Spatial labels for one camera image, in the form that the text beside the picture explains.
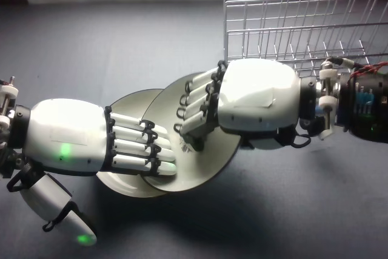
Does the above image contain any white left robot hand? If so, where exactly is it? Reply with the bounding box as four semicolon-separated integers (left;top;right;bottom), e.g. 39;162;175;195
6;98;177;247

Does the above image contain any white plate with dark rim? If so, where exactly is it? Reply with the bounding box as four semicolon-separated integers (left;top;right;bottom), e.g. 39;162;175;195
141;72;243;195
96;88;170;199

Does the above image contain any grey table cloth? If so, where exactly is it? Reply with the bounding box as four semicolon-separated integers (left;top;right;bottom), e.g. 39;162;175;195
0;0;388;259

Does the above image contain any silver wire dish rack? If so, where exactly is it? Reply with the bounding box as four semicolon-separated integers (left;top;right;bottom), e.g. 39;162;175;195
222;0;388;79

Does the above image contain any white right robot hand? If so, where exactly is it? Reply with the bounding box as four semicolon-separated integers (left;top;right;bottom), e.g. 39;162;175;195
173;58;313;153

